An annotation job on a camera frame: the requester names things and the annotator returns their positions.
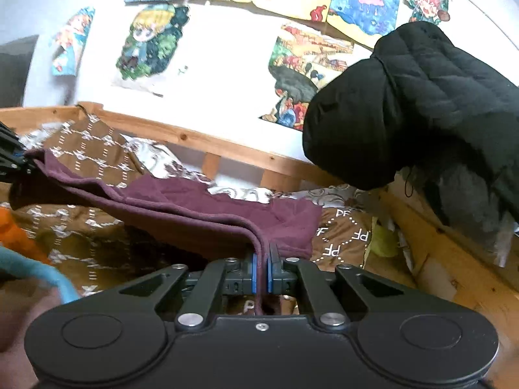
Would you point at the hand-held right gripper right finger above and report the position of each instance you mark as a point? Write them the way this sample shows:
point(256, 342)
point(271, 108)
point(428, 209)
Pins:
point(271, 271)

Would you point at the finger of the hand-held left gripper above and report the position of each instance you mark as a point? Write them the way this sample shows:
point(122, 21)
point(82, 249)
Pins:
point(12, 159)

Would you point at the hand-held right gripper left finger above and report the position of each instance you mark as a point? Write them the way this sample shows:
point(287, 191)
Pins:
point(254, 271)

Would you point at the maroon sweater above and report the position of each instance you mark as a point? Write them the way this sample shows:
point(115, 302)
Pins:
point(182, 206)

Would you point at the brown printed blanket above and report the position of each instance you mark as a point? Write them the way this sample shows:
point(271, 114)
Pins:
point(340, 235)

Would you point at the yellow green bag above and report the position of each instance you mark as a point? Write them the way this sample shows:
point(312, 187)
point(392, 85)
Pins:
point(383, 237)

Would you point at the black puffer jacket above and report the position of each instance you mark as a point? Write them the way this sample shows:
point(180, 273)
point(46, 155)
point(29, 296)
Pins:
point(385, 109)

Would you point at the wooden bed frame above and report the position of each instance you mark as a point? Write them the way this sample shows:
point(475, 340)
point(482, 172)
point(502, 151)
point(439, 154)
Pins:
point(227, 142)

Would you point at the blue cartoon girl wall poster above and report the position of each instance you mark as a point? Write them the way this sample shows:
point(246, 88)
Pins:
point(73, 36)

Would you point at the green cartoon child wall poster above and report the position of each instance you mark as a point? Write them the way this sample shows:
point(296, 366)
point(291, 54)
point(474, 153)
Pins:
point(150, 40)

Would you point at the colourful landscape wall poster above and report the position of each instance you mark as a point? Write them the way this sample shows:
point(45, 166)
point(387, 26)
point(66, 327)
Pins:
point(304, 56)

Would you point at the blue jellyfish wall poster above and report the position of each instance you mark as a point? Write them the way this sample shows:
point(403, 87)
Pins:
point(365, 4)

